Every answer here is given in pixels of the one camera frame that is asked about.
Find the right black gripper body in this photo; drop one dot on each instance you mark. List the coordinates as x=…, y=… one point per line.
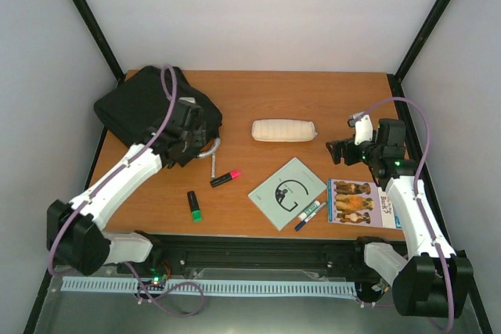
x=352, y=158

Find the silver bag handle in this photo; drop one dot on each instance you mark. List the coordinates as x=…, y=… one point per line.
x=211, y=151

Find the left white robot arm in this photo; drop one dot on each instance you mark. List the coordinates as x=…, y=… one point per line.
x=76, y=232

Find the cream quilted pencil case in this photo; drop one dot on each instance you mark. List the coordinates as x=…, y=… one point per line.
x=283, y=130

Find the right black frame post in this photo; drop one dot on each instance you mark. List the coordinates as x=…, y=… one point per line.
x=431, y=21

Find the black student bag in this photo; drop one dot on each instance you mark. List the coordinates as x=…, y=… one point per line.
x=140, y=103

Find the white glue stick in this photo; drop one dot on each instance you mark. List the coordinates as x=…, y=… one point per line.
x=308, y=210

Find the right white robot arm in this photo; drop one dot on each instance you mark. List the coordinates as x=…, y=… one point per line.
x=431, y=280

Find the light blue cable duct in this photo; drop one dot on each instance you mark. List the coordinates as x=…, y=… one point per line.
x=219, y=288

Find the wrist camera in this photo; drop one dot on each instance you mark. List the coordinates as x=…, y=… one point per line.
x=190, y=100
x=363, y=127

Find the black frame post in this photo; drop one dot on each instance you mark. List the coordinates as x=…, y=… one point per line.
x=99, y=38
x=431, y=21

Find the green highlighter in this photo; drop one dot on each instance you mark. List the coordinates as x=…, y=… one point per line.
x=194, y=206

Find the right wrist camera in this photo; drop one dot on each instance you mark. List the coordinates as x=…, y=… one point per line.
x=363, y=127

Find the purple dog picture book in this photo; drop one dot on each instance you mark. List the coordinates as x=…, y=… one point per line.
x=360, y=203

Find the left black frame post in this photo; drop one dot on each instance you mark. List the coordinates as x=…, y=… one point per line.
x=99, y=38

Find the pink highlighter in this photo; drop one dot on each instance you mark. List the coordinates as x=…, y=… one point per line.
x=221, y=180

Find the grey Gatsby book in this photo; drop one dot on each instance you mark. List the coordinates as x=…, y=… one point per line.
x=286, y=193

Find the blue whiteboard marker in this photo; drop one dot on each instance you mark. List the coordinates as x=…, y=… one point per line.
x=299, y=226

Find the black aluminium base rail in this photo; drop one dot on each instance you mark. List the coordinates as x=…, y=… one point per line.
x=181, y=255

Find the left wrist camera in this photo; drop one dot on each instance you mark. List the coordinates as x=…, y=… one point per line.
x=190, y=100

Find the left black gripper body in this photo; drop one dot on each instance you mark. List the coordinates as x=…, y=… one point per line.
x=200, y=141

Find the slim white pen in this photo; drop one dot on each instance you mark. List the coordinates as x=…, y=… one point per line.
x=213, y=166

